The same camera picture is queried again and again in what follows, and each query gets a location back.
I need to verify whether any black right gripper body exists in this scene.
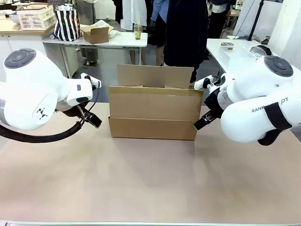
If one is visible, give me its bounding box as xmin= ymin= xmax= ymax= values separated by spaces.
xmin=203 ymin=87 xmax=224 ymax=114

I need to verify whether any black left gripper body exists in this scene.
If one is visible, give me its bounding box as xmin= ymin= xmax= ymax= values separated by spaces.
xmin=63 ymin=105 xmax=86 ymax=118

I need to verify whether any white perforated plastic tray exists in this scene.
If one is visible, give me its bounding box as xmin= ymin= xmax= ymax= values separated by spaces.
xmin=219 ymin=45 xmax=257 ymax=65

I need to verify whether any large brown cardboard box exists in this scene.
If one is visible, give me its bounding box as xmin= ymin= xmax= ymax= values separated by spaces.
xmin=108 ymin=64 xmax=204 ymax=141

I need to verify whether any grey campus pencil case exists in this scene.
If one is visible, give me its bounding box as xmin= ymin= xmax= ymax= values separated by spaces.
xmin=249 ymin=45 xmax=273 ymax=62

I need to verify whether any small open cardboard box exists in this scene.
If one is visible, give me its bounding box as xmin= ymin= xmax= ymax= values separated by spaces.
xmin=80 ymin=24 xmax=111 ymax=45

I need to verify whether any white side table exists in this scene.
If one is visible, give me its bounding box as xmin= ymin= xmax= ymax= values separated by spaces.
xmin=206 ymin=38 xmax=301 ymax=95

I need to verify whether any white background table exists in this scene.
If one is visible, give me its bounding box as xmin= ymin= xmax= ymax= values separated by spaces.
xmin=42 ymin=31 xmax=149 ymax=80

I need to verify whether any person in black hoodie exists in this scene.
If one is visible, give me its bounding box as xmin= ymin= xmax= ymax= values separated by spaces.
xmin=163 ymin=0 xmax=209 ymax=83

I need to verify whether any person in dark clothes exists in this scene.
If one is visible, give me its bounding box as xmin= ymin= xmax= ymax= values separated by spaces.
xmin=207 ymin=0 xmax=236 ymax=40

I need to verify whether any wooden top white cabinet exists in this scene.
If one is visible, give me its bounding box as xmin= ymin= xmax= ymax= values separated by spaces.
xmin=0 ymin=17 xmax=79 ymax=83

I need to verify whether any white crumpled packing paper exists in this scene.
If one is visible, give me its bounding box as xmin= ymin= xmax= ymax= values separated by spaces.
xmin=91 ymin=19 xmax=122 ymax=40

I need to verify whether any black white striped bag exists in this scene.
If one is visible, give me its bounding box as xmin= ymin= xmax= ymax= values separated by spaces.
xmin=54 ymin=6 xmax=82 ymax=42

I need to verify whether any white partition panel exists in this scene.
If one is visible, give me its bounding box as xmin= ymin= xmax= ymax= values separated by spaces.
xmin=233 ymin=0 xmax=283 ymax=40

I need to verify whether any person in blue shirt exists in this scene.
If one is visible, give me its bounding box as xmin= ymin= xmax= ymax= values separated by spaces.
xmin=150 ymin=0 xmax=169 ymax=67

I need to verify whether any black stand pole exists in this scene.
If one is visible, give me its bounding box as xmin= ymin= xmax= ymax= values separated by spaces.
xmin=248 ymin=0 xmax=270 ymax=44

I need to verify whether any clear plastic drink cup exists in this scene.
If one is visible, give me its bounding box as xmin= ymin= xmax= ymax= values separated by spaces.
xmin=133 ymin=15 xmax=143 ymax=41

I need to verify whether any white plastic lattice basket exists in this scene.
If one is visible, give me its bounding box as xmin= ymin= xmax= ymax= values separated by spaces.
xmin=16 ymin=4 xmax=56 ymax=31

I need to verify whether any white bowl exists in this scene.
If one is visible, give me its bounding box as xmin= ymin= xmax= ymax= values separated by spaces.
xmin=8 ymin=13 xmax=21 ymax=24

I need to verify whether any person in white clothing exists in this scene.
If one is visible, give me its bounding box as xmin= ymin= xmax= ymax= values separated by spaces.
xmin=121 ymin=0 xmax=148 ymax=66

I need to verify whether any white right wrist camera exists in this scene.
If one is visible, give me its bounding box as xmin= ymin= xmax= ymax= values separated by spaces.
xmin=194 ymin=75 xmax=222 ymax=91

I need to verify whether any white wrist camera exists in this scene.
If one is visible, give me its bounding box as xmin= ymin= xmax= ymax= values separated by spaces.
xmin=194 ymin=75 xmax=222 ymax=91
xmin=81 ymin=73 xmax=102 ymax=90

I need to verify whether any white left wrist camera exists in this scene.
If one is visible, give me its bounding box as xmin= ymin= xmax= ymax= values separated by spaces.
xmin=81 ymin=73 xmax=102 ymax=90

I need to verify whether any black left arm cable sleeve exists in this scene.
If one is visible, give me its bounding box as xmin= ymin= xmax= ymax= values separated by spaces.
xmin=0 ymin=120 xmax=83 ymax=144

